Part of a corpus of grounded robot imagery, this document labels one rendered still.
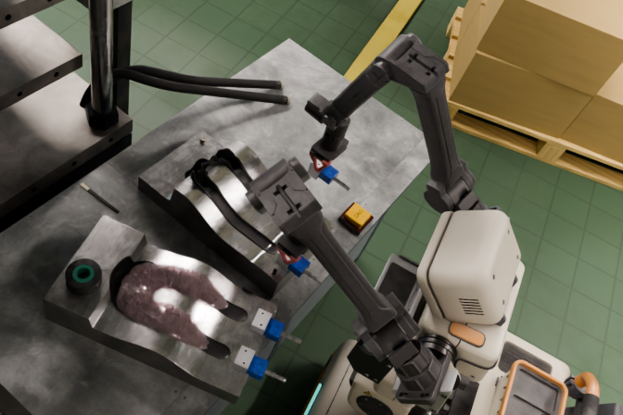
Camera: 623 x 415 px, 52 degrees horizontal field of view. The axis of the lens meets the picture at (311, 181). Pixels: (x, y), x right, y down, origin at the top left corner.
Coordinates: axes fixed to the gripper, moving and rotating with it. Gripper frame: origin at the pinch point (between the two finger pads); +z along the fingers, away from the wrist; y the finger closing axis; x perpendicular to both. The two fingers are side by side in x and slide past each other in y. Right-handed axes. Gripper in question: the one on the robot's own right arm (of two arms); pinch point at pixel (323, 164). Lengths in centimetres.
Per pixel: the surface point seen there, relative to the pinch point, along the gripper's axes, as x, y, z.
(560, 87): 39, -174, 48
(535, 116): 38, -173, 70
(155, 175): -33.7, 32.3, 8.5
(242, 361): 20, 58, 7
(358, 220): 16.5, -0.7, 11.7
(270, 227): 1.0, 23.8, 6.6
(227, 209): -10.7, 28.3, 5.6
